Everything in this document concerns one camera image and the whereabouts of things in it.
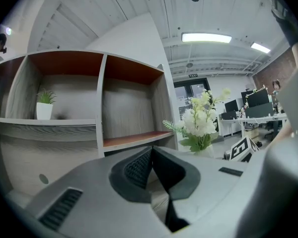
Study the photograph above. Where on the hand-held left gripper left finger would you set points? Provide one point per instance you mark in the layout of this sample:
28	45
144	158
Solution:
94	182

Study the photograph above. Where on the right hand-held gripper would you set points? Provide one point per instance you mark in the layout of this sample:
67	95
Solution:
239	149

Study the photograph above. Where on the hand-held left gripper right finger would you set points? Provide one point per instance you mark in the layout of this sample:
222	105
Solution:
213	187

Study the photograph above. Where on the white flowers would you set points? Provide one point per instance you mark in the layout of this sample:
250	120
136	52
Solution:
198	125

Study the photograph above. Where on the person's right forearm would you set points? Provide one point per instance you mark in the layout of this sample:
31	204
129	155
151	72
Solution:
279	136

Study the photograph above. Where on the white office desk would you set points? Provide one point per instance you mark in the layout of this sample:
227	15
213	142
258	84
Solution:
253	120

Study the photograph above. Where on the small black computer monitor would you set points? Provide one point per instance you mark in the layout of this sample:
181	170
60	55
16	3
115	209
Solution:
231	105

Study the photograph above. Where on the grey wooden desk with shelves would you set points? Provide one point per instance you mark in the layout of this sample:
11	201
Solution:
129	108

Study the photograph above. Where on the stack of cardboard boxes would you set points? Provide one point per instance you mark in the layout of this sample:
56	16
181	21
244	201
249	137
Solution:
250	133

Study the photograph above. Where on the black office chair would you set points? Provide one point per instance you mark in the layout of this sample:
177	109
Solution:
273	129

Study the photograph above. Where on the black glass door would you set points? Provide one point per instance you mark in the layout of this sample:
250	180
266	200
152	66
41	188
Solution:
188	95

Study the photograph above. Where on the green exit sign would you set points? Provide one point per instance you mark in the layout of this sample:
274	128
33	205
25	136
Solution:
193	75

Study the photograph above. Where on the small plant in white pot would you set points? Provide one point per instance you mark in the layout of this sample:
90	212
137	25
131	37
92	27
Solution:
44	109

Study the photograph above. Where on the short ceiling light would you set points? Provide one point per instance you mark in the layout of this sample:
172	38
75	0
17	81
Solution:
260	47

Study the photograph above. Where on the long ceiling light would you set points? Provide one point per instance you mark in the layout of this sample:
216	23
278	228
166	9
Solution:
206	37

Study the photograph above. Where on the person's black printed shirt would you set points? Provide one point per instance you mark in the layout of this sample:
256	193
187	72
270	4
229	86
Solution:
286	21

